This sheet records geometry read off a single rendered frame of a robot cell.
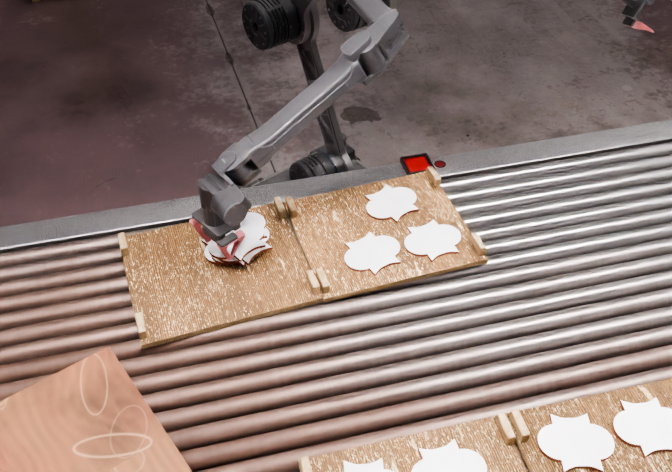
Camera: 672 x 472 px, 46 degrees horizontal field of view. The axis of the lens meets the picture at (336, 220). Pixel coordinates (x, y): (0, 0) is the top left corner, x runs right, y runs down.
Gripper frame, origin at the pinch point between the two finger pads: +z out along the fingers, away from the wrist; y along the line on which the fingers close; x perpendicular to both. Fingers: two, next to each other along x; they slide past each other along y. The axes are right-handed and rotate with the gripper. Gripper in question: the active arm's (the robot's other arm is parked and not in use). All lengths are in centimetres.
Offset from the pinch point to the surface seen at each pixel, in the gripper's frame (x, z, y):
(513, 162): 83, 6, 23
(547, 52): 279, 96, -82
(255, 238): 8.1, 0.1, 3.3
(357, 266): 21.8, 4.1, 23.6
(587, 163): 98, 6, 38
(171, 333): -20.8, 5.4, 9.3
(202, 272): -5.0, 5.3, -0.7
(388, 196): 45.2, 3.8, 11.5
